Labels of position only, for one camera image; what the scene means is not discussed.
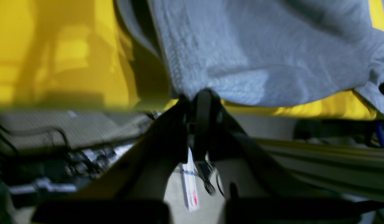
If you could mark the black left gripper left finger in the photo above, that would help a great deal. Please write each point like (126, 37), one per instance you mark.
(132, 190)

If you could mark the yellow table cloth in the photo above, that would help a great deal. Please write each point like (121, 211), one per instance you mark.
(79, 54)

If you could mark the grey t-shirt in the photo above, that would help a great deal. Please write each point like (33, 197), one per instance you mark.
(264, 53)

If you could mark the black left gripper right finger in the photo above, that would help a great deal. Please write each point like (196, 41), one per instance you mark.
(259, 190)

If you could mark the white power strip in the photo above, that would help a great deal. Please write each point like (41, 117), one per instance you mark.
(188, 180)

